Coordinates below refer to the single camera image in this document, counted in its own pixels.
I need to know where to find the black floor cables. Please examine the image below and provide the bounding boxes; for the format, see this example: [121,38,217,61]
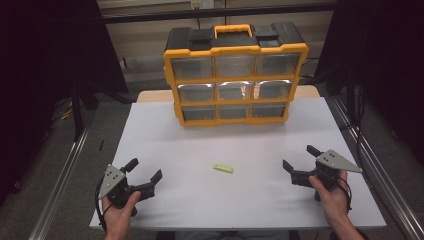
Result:
[339,83,368,188]

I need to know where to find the yellow and black drawer organizer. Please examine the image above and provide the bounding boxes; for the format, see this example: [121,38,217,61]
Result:
[162,22,310,128]

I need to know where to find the black metal stand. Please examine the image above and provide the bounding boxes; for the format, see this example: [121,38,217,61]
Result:
[70,83,85,142]

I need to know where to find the black horizontal bar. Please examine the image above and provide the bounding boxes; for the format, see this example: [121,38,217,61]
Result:
[101,2,338,25]

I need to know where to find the white wall socket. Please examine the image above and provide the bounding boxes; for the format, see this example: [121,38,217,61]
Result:
[190,0,215,10]

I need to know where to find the clear pull-out drawer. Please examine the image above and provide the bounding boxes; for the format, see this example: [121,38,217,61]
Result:
[218,104,252,120]

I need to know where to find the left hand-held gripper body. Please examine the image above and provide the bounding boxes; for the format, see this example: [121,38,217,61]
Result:
[98,164,156,218]

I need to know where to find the small yellow-green plastic stick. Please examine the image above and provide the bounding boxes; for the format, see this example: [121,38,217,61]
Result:
[213,163,235,174]

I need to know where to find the person's right hand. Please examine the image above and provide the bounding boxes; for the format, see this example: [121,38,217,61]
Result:
[308,169,351,228]

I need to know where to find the dark curtain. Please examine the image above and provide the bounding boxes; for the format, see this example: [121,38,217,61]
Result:
[314,0,424,168]
[0,0,130,208]

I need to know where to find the yellow floor cable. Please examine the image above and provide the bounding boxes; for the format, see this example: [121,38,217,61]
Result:
[58,105,75,122]

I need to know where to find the person's left hand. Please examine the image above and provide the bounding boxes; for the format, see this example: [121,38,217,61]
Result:
[101,190,143,234]

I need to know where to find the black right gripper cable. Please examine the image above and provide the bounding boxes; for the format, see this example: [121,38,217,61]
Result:
[337,175,353,215]

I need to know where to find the person's grey clothing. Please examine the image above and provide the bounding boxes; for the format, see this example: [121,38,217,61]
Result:
[174,230,290,240]

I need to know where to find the set of clear drawers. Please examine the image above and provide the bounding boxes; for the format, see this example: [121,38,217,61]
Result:
[170,53,300,122]

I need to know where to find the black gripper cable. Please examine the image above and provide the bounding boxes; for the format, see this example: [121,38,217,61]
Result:
[94,178,112,232]
[337,175,353,215]

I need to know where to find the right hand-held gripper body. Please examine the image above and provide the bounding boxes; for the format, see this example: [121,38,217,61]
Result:
[290,148,364,203]

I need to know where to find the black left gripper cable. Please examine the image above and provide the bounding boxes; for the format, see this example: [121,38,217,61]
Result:
[94,178,112,232]

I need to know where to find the metal floor rail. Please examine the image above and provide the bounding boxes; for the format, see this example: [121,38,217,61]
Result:
[327,95,424,240]
[27,126,92,240]

